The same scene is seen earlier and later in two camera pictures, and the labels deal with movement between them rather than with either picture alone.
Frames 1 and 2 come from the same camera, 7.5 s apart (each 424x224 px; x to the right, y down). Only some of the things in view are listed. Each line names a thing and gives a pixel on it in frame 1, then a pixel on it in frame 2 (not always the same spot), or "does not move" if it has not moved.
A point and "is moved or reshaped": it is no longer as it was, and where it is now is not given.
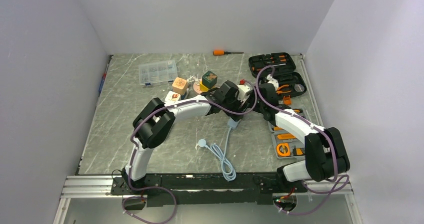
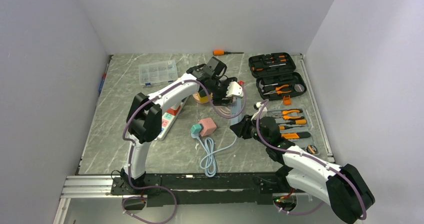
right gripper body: [260, 105] -> [250, 128]
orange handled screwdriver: [220, 52] does not move
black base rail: [206, 189] does not move
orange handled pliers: [279, 92] does not move
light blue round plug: [202, 142] is moved or reshaped
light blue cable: [227, 170] -> [208, 161]
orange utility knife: [285, 136] does not move
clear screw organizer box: [161, 72] does not move
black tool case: [290, 82] does not move
